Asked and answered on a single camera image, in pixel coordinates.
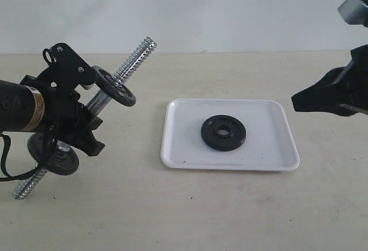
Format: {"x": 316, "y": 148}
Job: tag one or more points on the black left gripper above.
{"x": 58, "y": 113}

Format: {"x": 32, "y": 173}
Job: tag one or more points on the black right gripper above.
{"x": 323, "y": 96}

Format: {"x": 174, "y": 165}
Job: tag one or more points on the chrome threaded dumbbell bar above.
{"x": 95, "y": 106}

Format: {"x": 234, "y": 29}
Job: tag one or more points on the black weight plate tray end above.
{"x": 114, "y": 89}

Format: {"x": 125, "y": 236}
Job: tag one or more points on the black weight plate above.
{"x": 223, "y": 133}

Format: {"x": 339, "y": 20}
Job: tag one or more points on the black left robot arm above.
{"x": 15, "y": 104}

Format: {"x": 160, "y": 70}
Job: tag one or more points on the white rectangular plastic tray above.
{"x": 269, "y": 146}

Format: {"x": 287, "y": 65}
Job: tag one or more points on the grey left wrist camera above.
{"x": 89, "y": 78}

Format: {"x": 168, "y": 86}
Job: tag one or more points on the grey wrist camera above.
{"x": 354, "y": 12}
{"x": 89, "y": 78}

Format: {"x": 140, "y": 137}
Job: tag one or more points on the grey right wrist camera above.
{"x": 354, "y": 12}

